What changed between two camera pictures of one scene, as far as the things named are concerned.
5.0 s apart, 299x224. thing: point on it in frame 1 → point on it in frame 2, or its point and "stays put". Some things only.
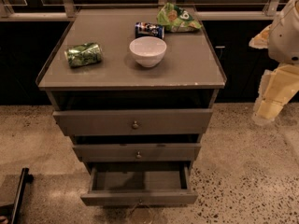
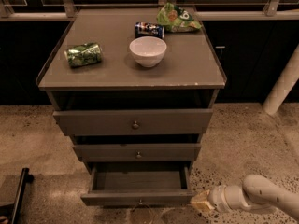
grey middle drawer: (138, 153) stays put
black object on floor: (11, 210) stays put
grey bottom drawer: (143, 186) stays put
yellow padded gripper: (285, 37) → (216, 197)
